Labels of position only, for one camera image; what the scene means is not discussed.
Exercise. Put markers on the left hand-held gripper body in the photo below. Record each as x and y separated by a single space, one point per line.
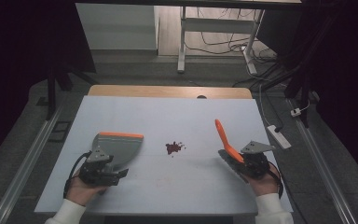
97 168

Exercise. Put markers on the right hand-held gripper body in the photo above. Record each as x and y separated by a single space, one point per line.
254 161

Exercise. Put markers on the grey dustpan with orange edge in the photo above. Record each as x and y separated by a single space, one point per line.
121 151

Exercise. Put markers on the red crumb debris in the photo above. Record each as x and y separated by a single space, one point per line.
173 147

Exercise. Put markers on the person's right hand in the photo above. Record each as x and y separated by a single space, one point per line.
262 186

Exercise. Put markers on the person's left hand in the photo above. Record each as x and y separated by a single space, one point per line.
82 191

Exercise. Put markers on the white power strip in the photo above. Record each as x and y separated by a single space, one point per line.
279 136

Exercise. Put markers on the small white adapter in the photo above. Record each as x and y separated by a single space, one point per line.
296 112

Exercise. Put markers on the white table mat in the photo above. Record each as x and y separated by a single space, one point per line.
174 121

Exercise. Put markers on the black stand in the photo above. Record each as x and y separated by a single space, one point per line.
301 93
56 84

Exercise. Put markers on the white cabinet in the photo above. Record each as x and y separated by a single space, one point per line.
118 26

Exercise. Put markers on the metal floor rail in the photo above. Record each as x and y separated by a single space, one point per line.
24 165
323 168

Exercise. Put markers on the white desk frame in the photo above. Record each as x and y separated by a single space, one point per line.
217 25

